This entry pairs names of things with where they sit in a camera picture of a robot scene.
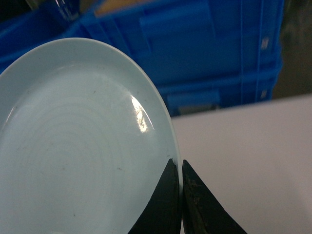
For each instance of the light blue round tray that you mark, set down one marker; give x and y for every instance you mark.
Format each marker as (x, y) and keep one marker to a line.
(84, 139)

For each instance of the blue crate top right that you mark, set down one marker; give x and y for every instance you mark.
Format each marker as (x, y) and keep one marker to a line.
(181, 40)

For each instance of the blue crate bottom right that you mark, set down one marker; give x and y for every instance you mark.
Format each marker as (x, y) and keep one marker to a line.
(220, 92)

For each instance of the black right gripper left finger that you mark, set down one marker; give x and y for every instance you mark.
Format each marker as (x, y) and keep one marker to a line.
(162, 214)

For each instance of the blue crate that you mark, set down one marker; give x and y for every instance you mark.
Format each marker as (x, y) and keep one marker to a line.
(23, 33)
(181, 40)
(220, 92)

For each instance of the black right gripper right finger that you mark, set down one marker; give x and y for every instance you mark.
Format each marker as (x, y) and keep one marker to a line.
(202, 213)

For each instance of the blue crate top middle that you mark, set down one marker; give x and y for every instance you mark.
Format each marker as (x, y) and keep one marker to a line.
(23, 33)

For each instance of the brown cardboard sheet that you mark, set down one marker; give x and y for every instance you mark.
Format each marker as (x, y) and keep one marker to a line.
(109, 6)

